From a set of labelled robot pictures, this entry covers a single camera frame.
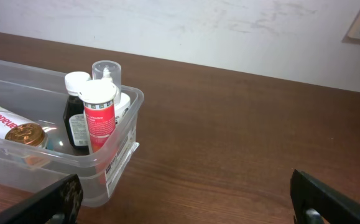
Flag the clear plastic container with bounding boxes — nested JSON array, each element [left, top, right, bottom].
[[0, 60, 144, 207]]

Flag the white clear-cap spray bottle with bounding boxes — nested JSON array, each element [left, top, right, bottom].
[[92, 60, 131, 124]]

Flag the orange tablet tube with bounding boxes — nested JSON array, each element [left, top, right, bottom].
[[78, 80, 117, 153]]

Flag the gold-lid small balm jar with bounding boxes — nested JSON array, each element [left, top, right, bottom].
[[5, 123, 48, 149]]

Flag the dark brown syrup bottle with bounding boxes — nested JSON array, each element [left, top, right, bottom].
[[63, 72, 91, 151]]

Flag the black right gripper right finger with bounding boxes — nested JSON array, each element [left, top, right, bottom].
[[290, 170, 360, 224]]

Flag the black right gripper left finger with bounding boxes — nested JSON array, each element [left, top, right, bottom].
[[0, 174, 83, 224]]

